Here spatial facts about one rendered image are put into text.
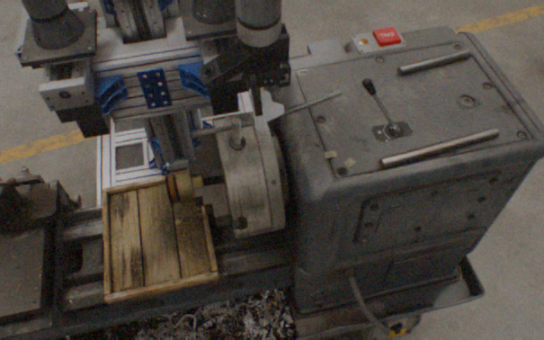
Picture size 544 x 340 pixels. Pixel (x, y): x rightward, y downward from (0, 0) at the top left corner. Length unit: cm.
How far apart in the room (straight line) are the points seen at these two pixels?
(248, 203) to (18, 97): 248
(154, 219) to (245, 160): 45
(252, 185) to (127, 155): 149
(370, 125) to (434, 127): 15
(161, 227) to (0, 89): 227
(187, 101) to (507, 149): 108
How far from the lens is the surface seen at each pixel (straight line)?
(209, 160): 119
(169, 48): 163
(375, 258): 137
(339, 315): 164
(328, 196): 100
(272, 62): 88
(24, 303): 134
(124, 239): 142
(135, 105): 176
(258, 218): 112
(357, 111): 114
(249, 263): 134
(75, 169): 282
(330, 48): 130
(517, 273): 252
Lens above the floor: 208
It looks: 54 degrees down
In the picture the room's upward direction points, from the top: 3 degrees counter-clockwise
